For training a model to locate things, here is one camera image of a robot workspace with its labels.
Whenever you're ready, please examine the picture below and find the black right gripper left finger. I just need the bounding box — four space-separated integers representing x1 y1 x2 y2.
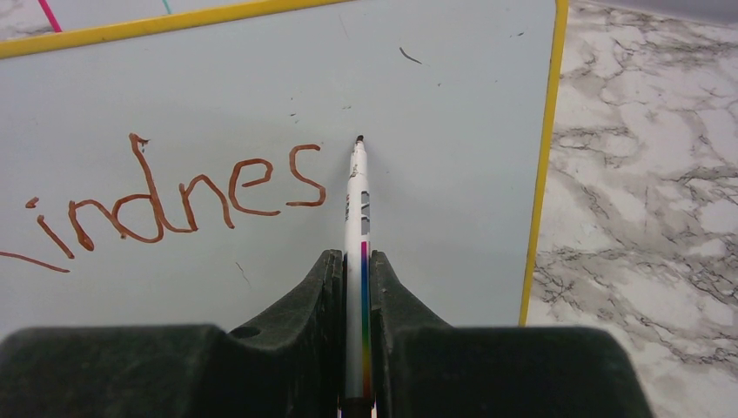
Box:
1 250 342 417

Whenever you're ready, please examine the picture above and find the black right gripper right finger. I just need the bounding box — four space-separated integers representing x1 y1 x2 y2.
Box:
369 252 652 417

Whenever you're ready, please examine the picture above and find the white rainbow marker pen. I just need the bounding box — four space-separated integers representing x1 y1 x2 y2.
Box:
339 135 374 417

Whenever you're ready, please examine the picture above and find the yellow framed whiteboard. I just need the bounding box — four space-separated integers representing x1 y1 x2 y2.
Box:
1 1 567 335

